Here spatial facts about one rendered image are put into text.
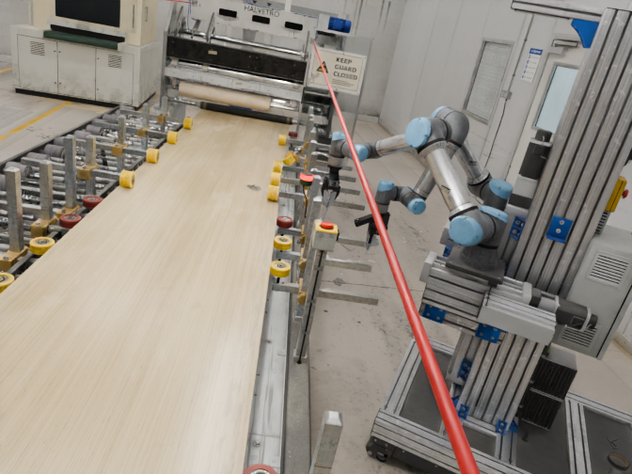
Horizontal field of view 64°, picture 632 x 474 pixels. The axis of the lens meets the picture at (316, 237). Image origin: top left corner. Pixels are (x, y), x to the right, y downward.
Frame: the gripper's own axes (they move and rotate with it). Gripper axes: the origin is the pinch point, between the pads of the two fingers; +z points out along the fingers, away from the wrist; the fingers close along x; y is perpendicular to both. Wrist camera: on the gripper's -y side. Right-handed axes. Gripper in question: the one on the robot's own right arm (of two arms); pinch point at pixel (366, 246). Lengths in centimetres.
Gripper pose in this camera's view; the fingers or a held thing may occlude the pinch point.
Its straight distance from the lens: 252.7
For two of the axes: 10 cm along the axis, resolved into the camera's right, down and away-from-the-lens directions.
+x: -0.2, -4.0, 9.2
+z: -1.8, 9.0, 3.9
